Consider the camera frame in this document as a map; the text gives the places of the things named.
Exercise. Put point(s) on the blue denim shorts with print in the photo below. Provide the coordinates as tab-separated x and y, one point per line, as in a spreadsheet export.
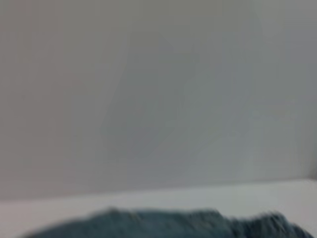
161	225

